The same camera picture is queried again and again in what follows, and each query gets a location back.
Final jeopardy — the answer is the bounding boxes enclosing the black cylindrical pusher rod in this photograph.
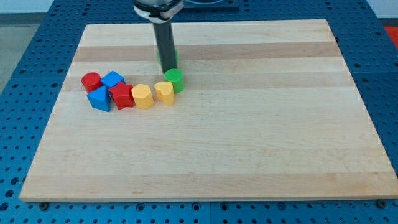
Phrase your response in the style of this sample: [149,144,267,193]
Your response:
[153,21,177,73]

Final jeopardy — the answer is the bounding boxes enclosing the red star block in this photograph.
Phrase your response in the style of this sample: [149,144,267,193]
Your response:
[109,82,134,110]

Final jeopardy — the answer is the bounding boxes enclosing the blue triangle block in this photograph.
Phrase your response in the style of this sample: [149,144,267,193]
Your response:
[87,86,111,112]

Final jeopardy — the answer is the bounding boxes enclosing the green block behind rod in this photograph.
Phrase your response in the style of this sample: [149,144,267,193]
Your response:
[156,49,179,65]

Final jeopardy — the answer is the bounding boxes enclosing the green cylinder block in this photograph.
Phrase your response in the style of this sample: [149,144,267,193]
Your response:
[164,68,185,93]

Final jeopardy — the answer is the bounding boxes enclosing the yellow heart block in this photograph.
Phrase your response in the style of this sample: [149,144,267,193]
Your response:
[154,82,175,106]

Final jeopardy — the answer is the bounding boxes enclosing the yellow hexagon block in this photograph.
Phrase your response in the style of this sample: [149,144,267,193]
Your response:
[131,84,154,109]

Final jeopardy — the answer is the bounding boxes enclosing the blue cube block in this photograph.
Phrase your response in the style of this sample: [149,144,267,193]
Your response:
[100,71,125,88]

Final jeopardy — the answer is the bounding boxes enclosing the red cylinder block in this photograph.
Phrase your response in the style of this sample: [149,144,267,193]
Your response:
[81,72,102,93]

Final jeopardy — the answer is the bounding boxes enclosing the wooden board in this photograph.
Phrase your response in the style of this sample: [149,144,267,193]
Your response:
[19,19,397,202]

